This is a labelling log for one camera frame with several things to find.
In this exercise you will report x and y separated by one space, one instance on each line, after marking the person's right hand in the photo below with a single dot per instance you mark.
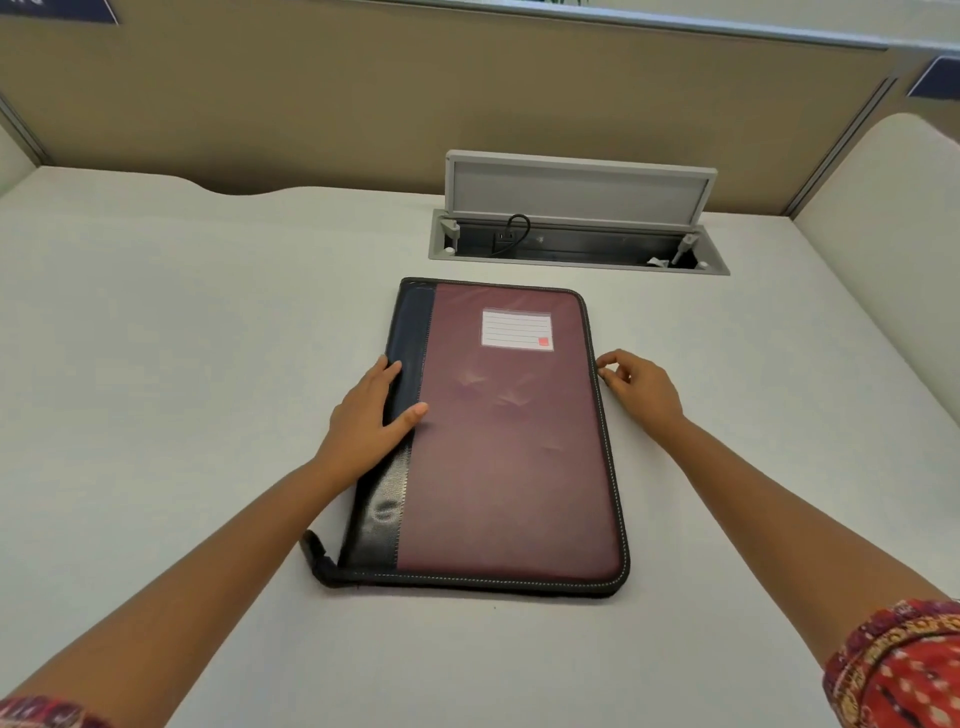
649 394

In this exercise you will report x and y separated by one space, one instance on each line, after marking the person's left forearm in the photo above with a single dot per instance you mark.
187 585

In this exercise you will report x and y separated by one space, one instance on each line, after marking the white paper scrap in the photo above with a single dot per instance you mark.
658 262

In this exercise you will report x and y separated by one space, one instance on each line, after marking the red patterned sleeve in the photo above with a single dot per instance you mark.
900 667
45 712

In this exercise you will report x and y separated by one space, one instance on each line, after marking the grey aluminium partition rail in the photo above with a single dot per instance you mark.
675 21

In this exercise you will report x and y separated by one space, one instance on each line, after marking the red patterned left sleeve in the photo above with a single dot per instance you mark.
45 712

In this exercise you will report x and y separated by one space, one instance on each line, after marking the white lined label card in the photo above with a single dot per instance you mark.
516 330

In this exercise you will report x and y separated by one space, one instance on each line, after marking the blue sign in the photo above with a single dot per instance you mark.
937 79
60 9

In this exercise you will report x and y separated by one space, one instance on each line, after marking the person's right forearm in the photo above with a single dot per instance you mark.
787 525

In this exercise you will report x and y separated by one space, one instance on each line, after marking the person's right thumb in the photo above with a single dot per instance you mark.
611 381

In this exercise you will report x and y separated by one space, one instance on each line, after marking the beige partition panel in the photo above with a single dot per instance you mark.
300 97

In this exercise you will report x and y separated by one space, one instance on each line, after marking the person's left thumb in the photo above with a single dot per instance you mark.
409 420

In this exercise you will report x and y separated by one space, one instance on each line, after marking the maroon and black zip folder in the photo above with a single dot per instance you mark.
510 480

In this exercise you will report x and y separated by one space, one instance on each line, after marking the person's left hand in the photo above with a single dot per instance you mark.
364 439

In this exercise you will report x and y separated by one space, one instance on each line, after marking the grey partition corner post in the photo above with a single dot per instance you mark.
21 135
840 146

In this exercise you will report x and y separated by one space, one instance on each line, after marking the red patterned right sleeve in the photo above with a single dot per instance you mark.
900 667

